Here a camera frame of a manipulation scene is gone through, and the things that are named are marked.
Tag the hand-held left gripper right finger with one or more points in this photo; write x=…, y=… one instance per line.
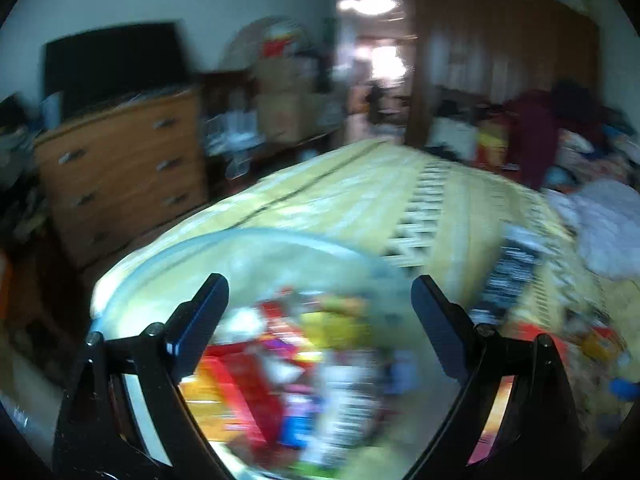
x=440, y=330

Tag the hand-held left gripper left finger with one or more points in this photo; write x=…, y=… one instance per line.
x=200, y=325

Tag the large yellow snack packet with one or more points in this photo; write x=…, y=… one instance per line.
x=345, y=325

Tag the clear plastic bin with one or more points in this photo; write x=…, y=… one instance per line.
x=280, y=265

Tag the black cardboard box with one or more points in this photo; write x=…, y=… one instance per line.
x=512, y=275

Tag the orange yellow snack packet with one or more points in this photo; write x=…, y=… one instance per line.
x=602, y=344

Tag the wooden dresser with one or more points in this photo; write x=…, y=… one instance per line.
x=125, y=175

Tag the yellow patterned bed sheet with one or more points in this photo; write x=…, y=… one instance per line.
x=350, y=185

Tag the white tote bag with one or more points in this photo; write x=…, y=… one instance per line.
x=452, y=140

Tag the red gold box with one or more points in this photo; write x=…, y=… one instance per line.
x=491, y=145

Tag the white floral pillow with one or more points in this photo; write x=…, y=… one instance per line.
x=610, y=230

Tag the maroon garment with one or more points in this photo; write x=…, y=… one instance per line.
x=532, y=135

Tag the stack of cardboard boxes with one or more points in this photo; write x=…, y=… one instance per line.
x=287, y=100

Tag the pile of clothes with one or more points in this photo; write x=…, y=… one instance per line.
x=600, y=140

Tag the black television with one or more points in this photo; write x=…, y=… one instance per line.
x=115, y=65

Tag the round pale board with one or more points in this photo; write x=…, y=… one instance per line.
x=270, y=40

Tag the wooden wardrobe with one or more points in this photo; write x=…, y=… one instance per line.
x=500, y=35

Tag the ceiling lamp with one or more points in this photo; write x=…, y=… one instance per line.
x=369, y=4

